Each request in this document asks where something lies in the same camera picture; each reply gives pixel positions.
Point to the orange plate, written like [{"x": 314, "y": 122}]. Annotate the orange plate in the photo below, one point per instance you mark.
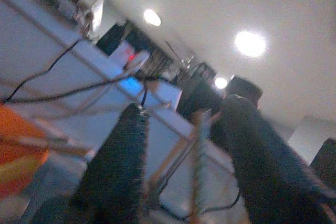
[{"x": 15, "y": 161}]

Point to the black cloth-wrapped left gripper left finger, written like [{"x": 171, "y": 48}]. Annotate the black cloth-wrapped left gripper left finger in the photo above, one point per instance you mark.
[{"x": 118, "y": 171}]

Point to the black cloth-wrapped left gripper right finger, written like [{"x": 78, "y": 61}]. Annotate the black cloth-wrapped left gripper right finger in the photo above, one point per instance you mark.
[{"x": 262, "y": 171}]

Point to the round ceiling light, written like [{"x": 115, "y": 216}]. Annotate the round ceiling light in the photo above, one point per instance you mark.
[
  {"x": 221, "y": 83},
  {"x": 152, "y": 17},
  {"x": 250, "y": 43}
]

